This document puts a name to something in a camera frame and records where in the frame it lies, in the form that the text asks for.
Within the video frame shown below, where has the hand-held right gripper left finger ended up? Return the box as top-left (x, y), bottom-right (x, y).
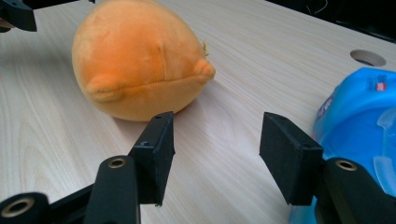
top-left (128, 111), bottom-right (177, 207)

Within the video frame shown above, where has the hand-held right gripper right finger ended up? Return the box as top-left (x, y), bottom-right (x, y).
top-left (259, 111), bottom-right (325, 206)

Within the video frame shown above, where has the blue wet wipes pack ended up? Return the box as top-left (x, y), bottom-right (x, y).
top-left (289, 66), bottom-right (396, 224)

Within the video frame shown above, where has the orange plush toy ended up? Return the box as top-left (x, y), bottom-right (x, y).
top-left (71, 0), bottom-right (217, 122)

